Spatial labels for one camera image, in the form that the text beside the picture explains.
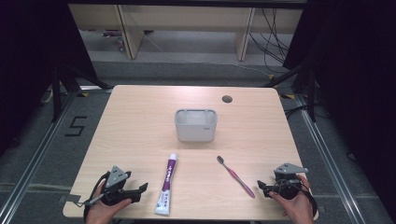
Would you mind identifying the person's left hand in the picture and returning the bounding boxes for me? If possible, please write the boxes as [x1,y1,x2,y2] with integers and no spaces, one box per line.
[85,181,134,224]

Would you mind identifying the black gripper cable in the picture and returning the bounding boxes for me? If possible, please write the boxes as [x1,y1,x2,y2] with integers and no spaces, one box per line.
[297,175,318,218]
[83,172,110,222]

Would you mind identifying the black hanging cables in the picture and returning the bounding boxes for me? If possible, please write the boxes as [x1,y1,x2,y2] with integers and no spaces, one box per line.
[248,7,292,75]

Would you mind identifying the pink toothbrush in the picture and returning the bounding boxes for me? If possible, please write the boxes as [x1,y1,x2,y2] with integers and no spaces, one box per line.
[216,155,256,200]

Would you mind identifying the black metal stand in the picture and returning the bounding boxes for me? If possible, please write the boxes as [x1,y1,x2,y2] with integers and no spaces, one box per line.
[261,60,318,123]
[49,62,114,123]

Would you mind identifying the person's right hand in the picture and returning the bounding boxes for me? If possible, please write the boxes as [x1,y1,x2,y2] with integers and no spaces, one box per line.
[269,175,313,224]

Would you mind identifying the aluminium floor rail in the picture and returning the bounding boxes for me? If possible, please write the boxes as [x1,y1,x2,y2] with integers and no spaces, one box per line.
[0,90,80,224]
[293,92,367,224]

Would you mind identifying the grey plastic container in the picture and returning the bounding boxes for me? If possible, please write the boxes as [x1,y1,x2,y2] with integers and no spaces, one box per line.
[174,107,219,143]

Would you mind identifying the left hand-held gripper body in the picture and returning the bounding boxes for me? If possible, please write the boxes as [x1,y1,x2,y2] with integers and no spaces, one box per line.
[101,165,143,207]

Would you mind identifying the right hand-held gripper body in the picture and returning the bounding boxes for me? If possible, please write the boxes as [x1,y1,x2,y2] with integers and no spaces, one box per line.
[270,161,310,201]

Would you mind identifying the dark curtain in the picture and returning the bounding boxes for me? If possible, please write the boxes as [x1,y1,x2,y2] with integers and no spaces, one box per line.
[0,0,99,157]
[282,0,396,216]

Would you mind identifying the white and purple toothpaste tube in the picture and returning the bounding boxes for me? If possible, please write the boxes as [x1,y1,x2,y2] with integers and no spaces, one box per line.
[154,152,179,217]

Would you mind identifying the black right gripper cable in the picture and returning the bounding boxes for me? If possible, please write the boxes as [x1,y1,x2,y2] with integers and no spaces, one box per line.
[297,175,318,218]

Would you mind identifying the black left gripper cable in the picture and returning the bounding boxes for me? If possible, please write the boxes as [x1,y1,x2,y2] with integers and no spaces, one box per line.
[83,172,110,222]

